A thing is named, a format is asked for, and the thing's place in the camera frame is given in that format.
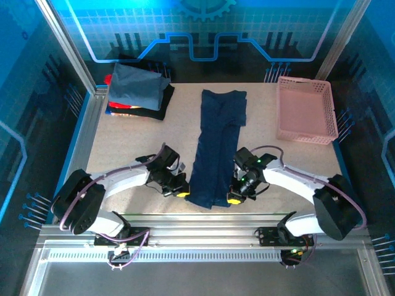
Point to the navy blue t-shirt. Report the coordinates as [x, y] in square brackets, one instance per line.
[216, 154]

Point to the pink plastic basket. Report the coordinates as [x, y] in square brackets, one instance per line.
[305, 108]

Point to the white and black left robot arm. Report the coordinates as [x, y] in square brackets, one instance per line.
[123, 182]

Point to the multicoloured folded t-shirt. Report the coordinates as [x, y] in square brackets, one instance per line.
[123, 114]

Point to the black folded t-shirt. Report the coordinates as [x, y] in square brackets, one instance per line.
[165, 101]

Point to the black controller with LEDs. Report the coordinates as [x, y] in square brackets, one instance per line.
[290, 260]

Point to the aluminium framed grey panel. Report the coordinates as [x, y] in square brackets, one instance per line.
[200, 277]

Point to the red folded t-shirt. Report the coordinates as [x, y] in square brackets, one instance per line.
[118, 105]

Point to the grey-blue folded t-shirt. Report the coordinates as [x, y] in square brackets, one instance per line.
[135, 86]

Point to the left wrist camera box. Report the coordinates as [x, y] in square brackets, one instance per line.
[180, 168]

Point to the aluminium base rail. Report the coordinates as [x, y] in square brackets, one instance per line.
[200, 231]

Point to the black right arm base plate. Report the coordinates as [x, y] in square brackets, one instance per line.
[268, 237]

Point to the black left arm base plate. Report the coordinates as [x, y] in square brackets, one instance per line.
[137, 243]

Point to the aluminium side rail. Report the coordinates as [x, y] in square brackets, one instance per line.
[97, 98]

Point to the aluminium corner post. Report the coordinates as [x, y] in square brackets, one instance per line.
[69, 46]
[341, 46]

